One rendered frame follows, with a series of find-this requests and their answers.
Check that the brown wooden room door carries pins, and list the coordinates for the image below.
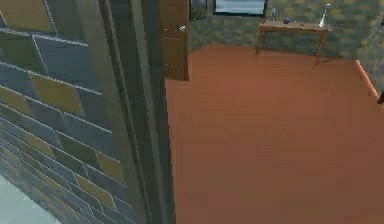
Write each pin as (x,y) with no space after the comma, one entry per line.
(175,40)

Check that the black framed window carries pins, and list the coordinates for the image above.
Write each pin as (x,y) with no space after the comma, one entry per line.
(240,6)

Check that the clear glass cup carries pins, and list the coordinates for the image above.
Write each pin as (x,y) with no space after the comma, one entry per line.
(273,15)

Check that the dark blue round object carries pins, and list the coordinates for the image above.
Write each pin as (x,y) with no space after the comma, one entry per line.
(287,21)

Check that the brown wooden table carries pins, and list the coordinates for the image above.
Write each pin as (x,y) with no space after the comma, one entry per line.
(293,27)

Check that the white bottle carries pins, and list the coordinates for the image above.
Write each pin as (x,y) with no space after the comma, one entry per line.
(324,16)

